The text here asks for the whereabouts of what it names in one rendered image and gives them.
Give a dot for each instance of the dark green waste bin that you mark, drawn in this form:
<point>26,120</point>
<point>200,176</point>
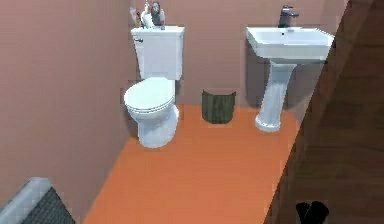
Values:
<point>218,106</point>

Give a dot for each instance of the brown wooden door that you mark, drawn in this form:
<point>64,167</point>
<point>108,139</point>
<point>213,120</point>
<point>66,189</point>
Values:
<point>346,126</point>

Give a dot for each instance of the colourful spray bottle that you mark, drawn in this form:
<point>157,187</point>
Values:
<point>136,18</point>

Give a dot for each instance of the black faucet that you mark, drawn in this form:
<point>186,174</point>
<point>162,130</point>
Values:
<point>285,16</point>

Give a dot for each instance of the white toilet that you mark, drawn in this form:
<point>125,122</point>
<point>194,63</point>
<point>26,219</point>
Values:
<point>156,60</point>

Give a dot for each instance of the white pedestal sink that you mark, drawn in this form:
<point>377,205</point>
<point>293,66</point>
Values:
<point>286,41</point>

